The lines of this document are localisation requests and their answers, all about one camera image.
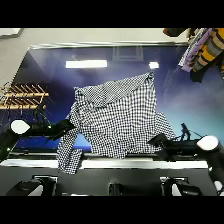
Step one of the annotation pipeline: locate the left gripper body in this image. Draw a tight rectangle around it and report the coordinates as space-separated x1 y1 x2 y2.
49 119 77 140

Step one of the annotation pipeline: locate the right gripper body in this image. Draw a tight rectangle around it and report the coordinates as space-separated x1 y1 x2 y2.
146 132 173 157

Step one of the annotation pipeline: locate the checked shirt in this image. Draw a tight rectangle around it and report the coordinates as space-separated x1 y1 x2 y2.
55 71 177 175

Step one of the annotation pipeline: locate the lilac garment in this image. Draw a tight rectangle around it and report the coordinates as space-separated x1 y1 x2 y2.
178 27 213 73

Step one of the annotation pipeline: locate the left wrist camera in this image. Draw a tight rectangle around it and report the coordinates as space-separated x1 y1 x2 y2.
33 104 51 127

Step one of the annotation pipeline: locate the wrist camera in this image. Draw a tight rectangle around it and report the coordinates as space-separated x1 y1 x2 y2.
33 104 51 127
179 122 202 142

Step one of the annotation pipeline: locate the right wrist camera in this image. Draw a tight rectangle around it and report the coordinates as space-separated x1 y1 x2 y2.
179 122 202 142

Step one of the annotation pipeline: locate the silver frame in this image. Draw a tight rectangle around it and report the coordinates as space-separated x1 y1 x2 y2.
0 152 224 197

